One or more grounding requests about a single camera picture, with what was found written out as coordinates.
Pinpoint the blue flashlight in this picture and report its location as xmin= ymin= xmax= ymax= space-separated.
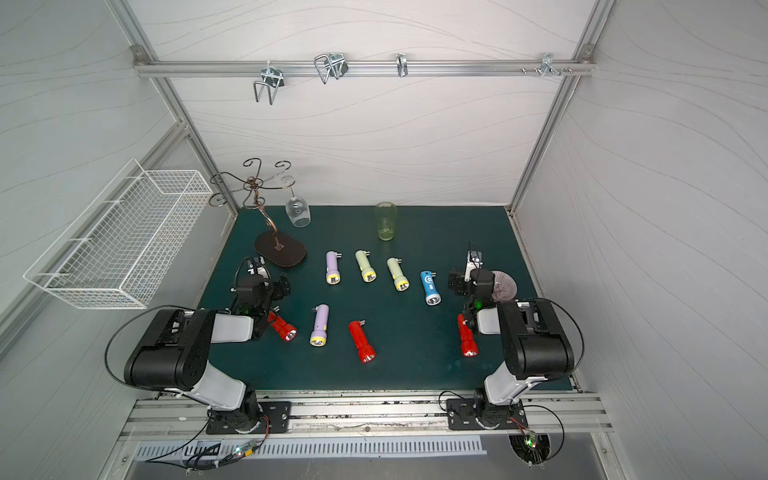
xmin=420 ymin=270 xmax=441 ymax=306

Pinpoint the red flashlight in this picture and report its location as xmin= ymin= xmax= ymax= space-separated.
xmin=348 ymin=320 xmax=376 ymax=364
xmin=457 ymin=314 xmax=479 ymax=358
xmin=268 ymin=310 xmax=297 ymax=342

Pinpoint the pale green flashlight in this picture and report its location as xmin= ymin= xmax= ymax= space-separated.
xmin=386 ymin=257 xmax=410 ymax=292
xmin=354 ymin=250 xmax=377 ymax=283

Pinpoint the purple flashlight row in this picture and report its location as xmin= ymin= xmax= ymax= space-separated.
xmin=309 ymin=304 xmax=329 ymax=347
xmin=325 ymin=250 xmax=342 ymax=285

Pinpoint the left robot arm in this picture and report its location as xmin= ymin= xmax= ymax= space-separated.
xmin=118 ymin=273 xmax=291 ymax=434

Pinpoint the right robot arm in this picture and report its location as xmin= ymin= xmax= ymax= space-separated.
xmin=447 ymin=266 xmax=579 ymax=430

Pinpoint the pink striped bowl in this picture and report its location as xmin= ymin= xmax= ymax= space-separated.
xmin=491 ymin=270 xmax=518 ymax=303

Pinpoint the metal wine glass rack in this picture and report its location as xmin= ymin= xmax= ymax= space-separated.
xmin=209 ymin=157 xmax=307 ymax=269

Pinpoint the clear wine glass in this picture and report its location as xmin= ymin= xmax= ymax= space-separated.
xmin=282 ymin=175 xmax=311 ymax=228

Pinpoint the green glass tumbler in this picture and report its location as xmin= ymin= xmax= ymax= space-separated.
xmin=374 ymin=201 xmax=397 ymax=241

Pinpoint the white vent strip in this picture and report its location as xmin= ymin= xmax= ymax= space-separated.
xmin=134 ymin=435 xmax=487 ymax=462

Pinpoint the metal hook clip left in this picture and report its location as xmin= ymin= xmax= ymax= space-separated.
xmin=253 ymin=64 xmax=285 ymax=105

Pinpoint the metal hook clip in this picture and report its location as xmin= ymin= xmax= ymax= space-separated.
xmin=253 ymin=64 xmax=285 ymax=105
xmin=313 ymin=52 xmax=349 ymax=84

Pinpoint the metal clip right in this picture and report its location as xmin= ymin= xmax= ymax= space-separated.
xmin=520 ymin=53 xmax=572 ymax=77

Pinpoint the small metal clip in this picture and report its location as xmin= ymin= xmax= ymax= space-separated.
xmin=395 ymin=53 xmax=408 ymax=78

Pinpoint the metal hook clip centre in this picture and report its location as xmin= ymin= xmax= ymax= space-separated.
xmin=313 ymin=52 xmax=349 ymax=84

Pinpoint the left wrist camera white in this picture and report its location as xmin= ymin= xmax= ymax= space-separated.
xmin=243 ymin=257 xmax=271 ymax=279

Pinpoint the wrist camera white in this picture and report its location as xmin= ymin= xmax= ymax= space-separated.
xmin=243 ymin=257 xmax=271 ymax=279
xmin=464 ymin=250 xmax=483 ymax=282

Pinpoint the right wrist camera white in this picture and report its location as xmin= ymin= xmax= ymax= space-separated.
xmin=464 ymin=250 xmax=483 ymax=282

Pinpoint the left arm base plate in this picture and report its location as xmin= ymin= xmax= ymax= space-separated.
xmin=205 ymin=401 xmax=291 ymax=435

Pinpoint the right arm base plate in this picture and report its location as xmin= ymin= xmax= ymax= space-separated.
xmin=446 ymin=398 xmax=528 ymax=431

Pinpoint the white wire basket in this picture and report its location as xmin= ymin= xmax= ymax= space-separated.
xmin=23 ymin=159 xmax=212 ymax=310

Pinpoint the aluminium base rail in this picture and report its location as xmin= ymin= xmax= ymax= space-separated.
xmin=119 ymin=391 xmax=614 ymax=443

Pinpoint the aluminium top rail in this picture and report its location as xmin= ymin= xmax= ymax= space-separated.
xmin=134 ymin=57 xmax=597 ymax=78

